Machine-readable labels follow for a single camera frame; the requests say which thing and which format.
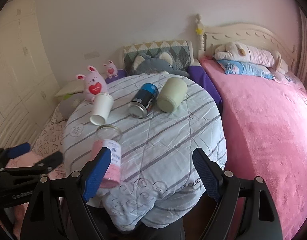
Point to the striped light blue quilt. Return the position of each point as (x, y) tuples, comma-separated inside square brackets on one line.
[(159, 183)]

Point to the blue black metal can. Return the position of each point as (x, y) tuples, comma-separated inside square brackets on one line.
[(143, 101)]

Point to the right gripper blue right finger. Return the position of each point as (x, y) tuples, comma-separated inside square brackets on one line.
[(224, 190)]

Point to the clear jar with pink content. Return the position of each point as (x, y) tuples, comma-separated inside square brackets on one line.
[(108, 136)]

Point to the diamond pattern quilted cushion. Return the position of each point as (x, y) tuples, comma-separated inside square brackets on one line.
[(181, 51)]

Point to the small pink bunny plush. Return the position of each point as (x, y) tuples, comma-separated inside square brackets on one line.
[(111, 69)]

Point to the cream wardrobe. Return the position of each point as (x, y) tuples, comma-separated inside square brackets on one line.
[(27, 83)]

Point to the grey cat plush pillow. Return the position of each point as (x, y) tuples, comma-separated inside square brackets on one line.
[(161, 63)]

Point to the large pink bunny plush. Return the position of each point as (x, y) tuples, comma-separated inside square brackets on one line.
[(93, 84)]

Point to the pink fleece blanket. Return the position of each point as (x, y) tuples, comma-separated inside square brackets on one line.
[(265, 127)]

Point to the grey floral pillow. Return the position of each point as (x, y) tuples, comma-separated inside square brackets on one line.
[(67, 107)]

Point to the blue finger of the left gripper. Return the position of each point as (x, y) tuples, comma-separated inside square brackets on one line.
[(7, 154), (44, 166)]

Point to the wall socket plate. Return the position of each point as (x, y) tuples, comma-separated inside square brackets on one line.
[(91, 55)]

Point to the long pink white plush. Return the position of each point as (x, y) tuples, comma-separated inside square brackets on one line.
[(237, 51)]

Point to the folded pink quilt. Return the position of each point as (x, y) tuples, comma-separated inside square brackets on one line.
[(29, 159)]

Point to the blue cartoon pillow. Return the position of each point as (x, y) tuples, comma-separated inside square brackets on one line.
[(245, 68)]

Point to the pale green cup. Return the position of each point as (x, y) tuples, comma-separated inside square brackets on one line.
[(172, 94)]

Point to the cream curtain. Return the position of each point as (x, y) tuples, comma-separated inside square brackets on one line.
[(302, 67)]

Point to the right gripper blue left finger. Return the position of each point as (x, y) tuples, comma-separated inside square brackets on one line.
[(82, 188)]

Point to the cream wooden headboard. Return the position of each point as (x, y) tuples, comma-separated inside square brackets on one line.
[(209, 38)]

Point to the white paper cup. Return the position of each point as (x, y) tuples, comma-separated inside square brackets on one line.
[(102, 106)]

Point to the heart pattern bed sheet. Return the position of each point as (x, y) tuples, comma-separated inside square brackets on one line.
[(51, 138)]

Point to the cream bedside table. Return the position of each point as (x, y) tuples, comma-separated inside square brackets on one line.
[(72, 87)]

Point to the pink embroidered pillow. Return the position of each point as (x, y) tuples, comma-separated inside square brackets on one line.
[(288, 79)]

